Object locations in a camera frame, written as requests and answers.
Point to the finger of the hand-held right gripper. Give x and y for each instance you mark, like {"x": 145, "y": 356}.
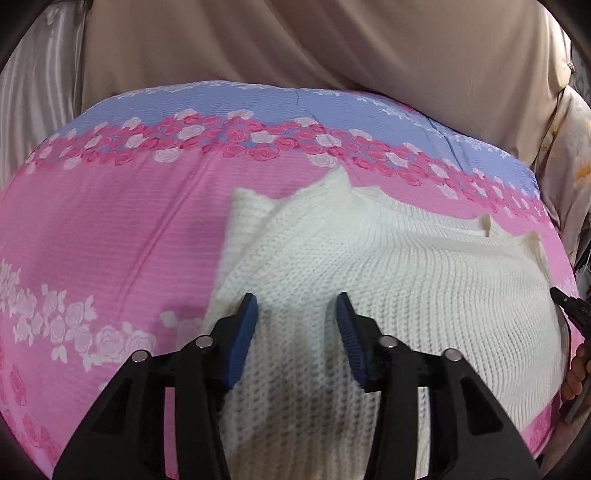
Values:
{"x": 570, "y": 302}

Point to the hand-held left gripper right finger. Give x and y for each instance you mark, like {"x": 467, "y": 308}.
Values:
{"x": 351, "y": 344}

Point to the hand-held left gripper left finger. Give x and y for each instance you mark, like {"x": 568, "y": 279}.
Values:
{"x": 242, "y": 341}

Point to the white red navy knit sweater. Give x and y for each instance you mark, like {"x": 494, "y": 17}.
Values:
{"x": 415, "y": 295}

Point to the person's right hand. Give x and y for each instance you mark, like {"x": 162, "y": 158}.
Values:
{"x": 575, "y": 378}

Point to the cream floral hanging cloth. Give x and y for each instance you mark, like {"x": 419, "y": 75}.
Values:
{"x": 565, "y": 161}

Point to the pink floral bedsheet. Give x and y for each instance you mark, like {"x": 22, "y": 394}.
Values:
{"x": 115, "y": 221}

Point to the beige backdrop cloth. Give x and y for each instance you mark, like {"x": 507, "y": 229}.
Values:
{"x": 300, "y": 46}

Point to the silver-grey curtain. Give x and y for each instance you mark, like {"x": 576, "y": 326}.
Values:
{"x": 41, "y": 101}

